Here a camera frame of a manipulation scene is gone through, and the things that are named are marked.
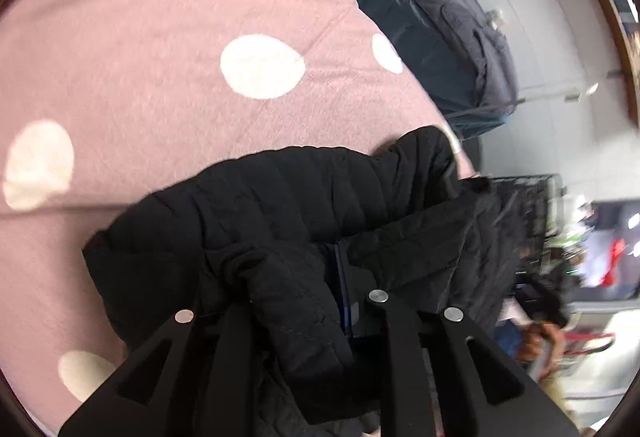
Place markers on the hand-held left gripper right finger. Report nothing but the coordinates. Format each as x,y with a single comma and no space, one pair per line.
344,297

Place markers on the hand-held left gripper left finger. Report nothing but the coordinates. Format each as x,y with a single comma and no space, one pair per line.
225,367

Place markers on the dark quilted jacket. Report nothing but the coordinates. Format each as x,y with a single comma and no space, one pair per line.
300,197

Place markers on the dark grey garment pile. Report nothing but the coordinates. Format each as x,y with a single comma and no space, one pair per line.
400,42

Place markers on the pink polka dot blanket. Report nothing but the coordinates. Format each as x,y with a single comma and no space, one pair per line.
150,67

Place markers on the wooden frame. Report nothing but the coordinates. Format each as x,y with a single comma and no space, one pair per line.
607,2

